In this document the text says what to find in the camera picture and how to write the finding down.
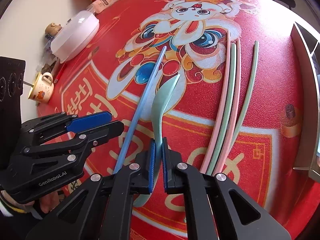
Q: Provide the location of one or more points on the red pen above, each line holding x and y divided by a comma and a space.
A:
60, 73

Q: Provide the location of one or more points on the green spoon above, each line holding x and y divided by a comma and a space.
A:
160, 105

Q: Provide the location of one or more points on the red printed table mat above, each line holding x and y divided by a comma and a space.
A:
262, 192

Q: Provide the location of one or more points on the pink chopstick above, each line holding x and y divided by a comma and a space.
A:
238, 80
226, 80

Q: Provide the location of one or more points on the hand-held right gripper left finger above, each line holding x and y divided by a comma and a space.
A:
151, 165

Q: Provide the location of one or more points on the stainless steel utensil tray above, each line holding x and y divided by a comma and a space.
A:
303, 105

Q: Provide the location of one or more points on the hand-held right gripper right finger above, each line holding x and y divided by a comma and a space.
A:
165, 165

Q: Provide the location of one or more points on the blue bottle with brown cap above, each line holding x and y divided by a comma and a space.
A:
52, 28

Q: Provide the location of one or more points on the blue chopstick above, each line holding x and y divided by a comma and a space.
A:
147, 92

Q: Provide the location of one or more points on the floral mug with gold rim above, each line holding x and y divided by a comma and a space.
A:
41, 88

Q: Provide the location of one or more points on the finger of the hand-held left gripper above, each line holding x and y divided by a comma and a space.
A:
110, 130
90, 120

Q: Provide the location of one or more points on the person's left hand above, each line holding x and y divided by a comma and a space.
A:
48, 201

